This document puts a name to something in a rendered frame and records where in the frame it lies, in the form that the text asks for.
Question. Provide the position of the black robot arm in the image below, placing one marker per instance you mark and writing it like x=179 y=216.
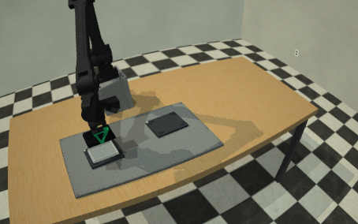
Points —
x=87 y=83

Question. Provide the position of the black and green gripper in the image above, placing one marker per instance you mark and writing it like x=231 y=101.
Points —
x=95 y=130

